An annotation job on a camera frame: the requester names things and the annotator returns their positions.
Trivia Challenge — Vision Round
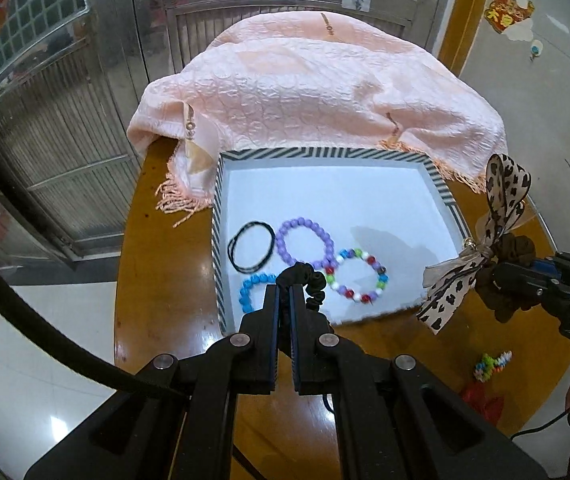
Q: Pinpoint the blue bead bracelet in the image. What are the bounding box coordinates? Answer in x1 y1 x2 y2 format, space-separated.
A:
237 271 279 316

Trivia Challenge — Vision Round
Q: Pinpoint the black scrunchie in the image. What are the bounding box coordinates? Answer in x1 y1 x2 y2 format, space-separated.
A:
276 262 327 312

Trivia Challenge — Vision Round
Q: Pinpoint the thin black hair tie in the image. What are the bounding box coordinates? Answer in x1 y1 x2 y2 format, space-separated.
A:
226 220 277 276

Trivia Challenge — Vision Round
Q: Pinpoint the purple bead bracelet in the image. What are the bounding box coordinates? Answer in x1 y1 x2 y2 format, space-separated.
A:
274 216 337 271

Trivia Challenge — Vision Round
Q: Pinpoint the leopard bow brown scrunchie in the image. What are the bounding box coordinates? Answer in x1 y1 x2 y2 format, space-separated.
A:
417 154 532 334

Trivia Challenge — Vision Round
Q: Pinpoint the multicolour bead bracelet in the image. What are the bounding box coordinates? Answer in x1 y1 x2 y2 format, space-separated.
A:
323 247 391 305

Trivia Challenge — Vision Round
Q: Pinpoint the colourful plastic flower bracelet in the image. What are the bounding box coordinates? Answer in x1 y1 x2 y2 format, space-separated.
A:
473 350 513 384

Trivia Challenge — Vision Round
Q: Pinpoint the red scrunchie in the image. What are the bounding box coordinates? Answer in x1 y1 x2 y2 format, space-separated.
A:
460 382 504 426

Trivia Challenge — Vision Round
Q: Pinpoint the striped white jewelry tray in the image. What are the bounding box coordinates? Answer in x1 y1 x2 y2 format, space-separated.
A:
211 148 471 335

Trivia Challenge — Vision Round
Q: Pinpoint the pink quilted fringed scarf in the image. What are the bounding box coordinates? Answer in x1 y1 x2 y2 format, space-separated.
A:
127 11 508 214

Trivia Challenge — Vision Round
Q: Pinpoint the metal sliding door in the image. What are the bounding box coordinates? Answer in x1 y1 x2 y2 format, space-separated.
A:
0 0 448 272

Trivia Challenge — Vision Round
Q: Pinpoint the black camera cable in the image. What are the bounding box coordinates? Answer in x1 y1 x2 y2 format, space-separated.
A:
0 238 138 396

